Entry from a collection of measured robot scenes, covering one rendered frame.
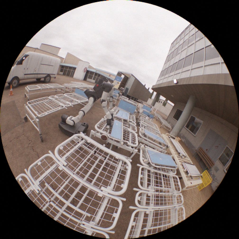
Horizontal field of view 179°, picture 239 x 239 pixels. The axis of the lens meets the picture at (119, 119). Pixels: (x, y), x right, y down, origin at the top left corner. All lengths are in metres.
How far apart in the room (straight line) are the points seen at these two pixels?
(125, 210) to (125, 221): 0.20
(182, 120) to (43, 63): 11.02
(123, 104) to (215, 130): 6.24
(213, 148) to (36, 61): 12.97
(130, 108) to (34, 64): 7.41
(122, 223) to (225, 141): 5.91
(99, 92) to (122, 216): 1.98
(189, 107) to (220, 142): 3.26
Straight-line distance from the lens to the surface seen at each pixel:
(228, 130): 6.32
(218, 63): 4.95
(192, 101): 5.83
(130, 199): 1.46
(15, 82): 6.88
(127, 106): 3.08
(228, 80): 3.55
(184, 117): 5.62
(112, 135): 1.28
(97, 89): 1.30
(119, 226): 1.41
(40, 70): 7.68
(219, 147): 6.09
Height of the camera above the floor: 1.27
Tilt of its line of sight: 22 degrees down
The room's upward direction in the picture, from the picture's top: 25 degrees clockwise
